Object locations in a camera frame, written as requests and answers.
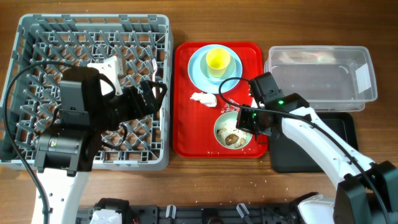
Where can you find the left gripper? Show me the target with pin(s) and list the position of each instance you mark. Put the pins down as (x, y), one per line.
(147, 87)

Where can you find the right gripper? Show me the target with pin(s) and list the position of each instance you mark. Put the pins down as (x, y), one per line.
(242, 123)

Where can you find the white plastic fork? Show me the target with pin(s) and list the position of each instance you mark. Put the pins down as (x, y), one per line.
(154, 70)

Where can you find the white napkin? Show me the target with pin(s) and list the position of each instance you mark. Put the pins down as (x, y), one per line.
(206, 99)

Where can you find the green food bowl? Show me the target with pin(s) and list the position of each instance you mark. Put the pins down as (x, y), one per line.
(226, 116)

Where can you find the light blue plate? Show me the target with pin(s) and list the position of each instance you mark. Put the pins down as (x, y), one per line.
(197, 77)

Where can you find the red snack wrapper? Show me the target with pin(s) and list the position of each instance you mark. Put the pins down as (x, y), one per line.
(229, 108)

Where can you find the rice and mushroom leftovers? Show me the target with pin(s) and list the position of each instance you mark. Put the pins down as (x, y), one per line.
(230, 136)

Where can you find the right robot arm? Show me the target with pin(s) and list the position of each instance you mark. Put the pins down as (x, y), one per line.
(366, 191)

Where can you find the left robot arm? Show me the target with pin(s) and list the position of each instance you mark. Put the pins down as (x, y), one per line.
(66, 150)

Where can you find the grey plastic dishwasher rack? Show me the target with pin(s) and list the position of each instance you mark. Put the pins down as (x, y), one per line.
(44, 41)

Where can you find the small green saucer bowl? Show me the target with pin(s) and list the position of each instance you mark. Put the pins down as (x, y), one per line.
(230, 70)

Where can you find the red plastic serving tray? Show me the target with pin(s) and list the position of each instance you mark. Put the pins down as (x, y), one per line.
(193, 122)

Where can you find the yellow plastic cup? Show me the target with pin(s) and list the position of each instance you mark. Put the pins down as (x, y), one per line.
(217, 60)

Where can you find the black plastic tray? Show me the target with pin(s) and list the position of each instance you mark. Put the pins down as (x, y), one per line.
(289, 157)

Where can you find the clear plastic storage bin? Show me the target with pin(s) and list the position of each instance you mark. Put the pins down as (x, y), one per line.
(329, 77)

